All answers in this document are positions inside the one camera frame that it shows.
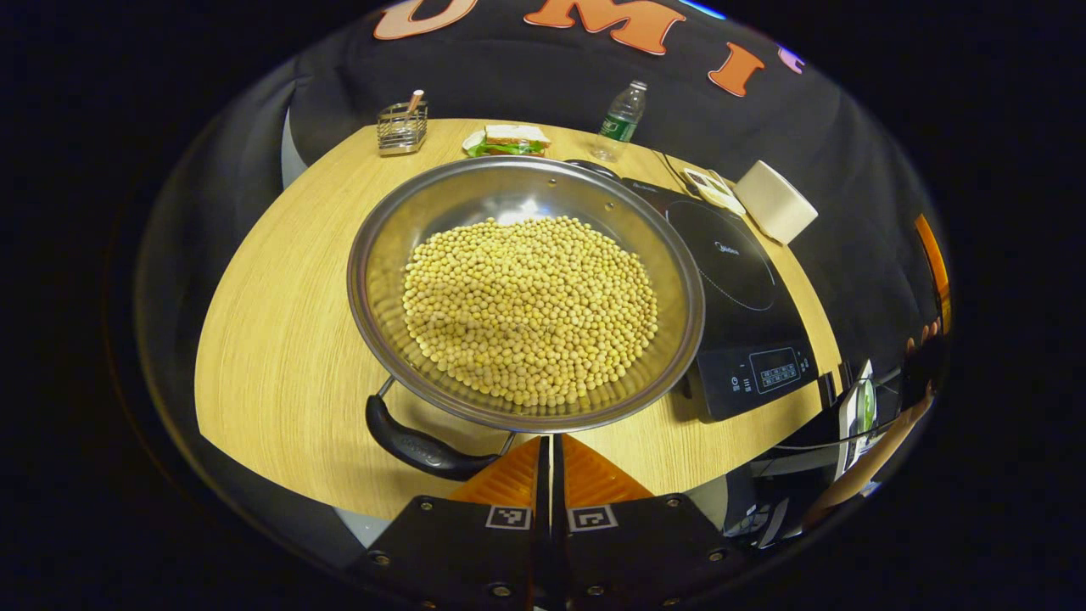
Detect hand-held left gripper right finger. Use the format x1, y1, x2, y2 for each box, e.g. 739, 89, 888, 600
551, 433, 756, 611

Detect black backdrop cloth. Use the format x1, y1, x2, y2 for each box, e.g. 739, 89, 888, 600
136, 0, 944, 510

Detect clear plastic water bottle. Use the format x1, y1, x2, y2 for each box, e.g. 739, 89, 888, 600
591, 81, 648, 163

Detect pile of yellow soybeans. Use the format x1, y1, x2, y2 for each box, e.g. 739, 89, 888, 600
401, 216, 659, 407

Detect black induction cooktop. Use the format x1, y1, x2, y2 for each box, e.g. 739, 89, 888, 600
624, 177, 820, 422

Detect steel pot with black handles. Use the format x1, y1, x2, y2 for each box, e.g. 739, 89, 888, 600
346, 155, 706, 482

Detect white and green device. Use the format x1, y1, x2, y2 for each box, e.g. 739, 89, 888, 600
836, 359, 880, 480

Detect black cooktop cable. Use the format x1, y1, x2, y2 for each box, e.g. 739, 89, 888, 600
652, 150, 695, 194

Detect white toaster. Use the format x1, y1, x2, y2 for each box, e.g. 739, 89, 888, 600
735, 160, 819, 245

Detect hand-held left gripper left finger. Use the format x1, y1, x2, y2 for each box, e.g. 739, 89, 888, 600
344, 435, 551, 611

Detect metal wire utensil holder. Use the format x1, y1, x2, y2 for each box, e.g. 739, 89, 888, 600
377, 100, 428, 156

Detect small white plate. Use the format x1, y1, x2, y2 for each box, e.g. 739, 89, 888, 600
462, 130, 551, 160

